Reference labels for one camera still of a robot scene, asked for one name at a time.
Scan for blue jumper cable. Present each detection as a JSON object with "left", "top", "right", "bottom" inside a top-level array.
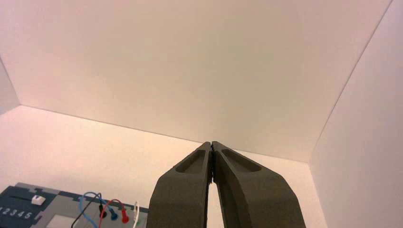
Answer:
[{"left": 78, "top": 191, "right": 119, "bottom": 228}]

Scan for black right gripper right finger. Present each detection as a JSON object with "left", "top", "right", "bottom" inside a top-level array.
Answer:
[{"left": 211, "top": 141, "right": 307, "bottom": 228}]

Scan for red jumper cable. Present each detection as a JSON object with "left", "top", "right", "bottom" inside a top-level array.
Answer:
[{"left": 98, "top": 199, "right": 130, "bottom": 228}]

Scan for grey display window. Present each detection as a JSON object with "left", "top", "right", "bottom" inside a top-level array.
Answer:
[{"left": 45, "top": 214, "right": 75, "bottom": 228}]

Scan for white jumper cable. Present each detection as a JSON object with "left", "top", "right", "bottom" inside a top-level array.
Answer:
[{"left": 132, "top": 201, "right": 141, "bottom": 228}]

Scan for dark blue grey control box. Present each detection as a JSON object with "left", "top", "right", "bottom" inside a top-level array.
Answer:
[{"left": 0, "top": 182, "right": 149, "bottom": 228}]

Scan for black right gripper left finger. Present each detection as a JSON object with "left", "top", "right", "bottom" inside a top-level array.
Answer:
[{"left": 146, "top": 142, "right": 213, "bottom": 228}]

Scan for black jumper cable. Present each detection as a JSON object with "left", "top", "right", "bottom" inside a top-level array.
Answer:
[{"left": 70, "top": 192, "right": 108, "bottom": 228}]

